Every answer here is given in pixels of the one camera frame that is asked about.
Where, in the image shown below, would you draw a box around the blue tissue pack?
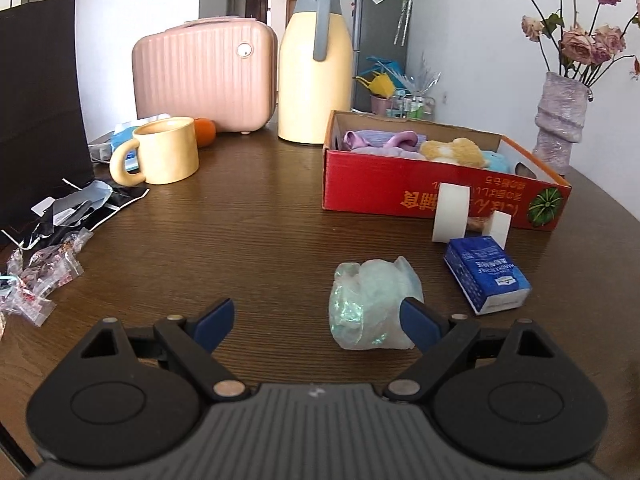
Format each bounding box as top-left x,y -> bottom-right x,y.
444,236 -> 532,315

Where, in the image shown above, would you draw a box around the blue plush toy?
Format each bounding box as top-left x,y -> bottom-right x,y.
482,150 -> 513,174

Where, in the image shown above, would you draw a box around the red cardboard box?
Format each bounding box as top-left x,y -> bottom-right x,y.
322,112 -> 572,231

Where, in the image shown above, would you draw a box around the orange fruit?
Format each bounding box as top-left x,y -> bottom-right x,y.
194,118 -> 217,148

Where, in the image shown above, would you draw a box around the grey refrigerator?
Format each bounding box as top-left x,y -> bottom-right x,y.
351,0 -> 414,114

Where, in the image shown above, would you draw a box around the yellow plush toy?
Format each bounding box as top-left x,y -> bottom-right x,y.
419,138 -> 488,168

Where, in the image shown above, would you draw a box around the cluttered storage rack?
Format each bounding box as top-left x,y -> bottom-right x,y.
352,56 -> 442,120

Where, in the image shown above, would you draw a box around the small white sponge block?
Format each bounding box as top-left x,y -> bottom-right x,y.
482,210 -> 512,249

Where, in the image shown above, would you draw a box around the clear plastic wrappers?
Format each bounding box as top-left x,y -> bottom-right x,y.
0,176 -> 151,328

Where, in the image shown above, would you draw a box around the purple textured vase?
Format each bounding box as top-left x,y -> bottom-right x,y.
533,72 -> 592,176

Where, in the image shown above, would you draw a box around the yellow thermos jug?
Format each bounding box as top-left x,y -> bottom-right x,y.
278,0 -> 354,144

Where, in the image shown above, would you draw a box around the purple fluffy plush cloth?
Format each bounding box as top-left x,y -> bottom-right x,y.
352,146 -> 425,160

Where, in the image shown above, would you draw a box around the dried pink roses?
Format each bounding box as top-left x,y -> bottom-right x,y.
521,0 -> 639,89

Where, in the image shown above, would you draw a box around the pink mini suitcase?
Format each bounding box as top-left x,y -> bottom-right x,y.
131,16 -> 278,134

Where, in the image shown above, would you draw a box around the green iridescent soft bag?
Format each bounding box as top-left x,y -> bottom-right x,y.
328,256 -> 424,351

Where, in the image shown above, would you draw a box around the black paper bag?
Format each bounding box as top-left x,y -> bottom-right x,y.
0,0 -> 93,228

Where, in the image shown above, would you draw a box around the lavender knitted cloth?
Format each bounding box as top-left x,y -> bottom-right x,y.
342,128 -> 429,154

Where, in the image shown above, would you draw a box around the blue white package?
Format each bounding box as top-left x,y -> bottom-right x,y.
88,114 -> 170,164

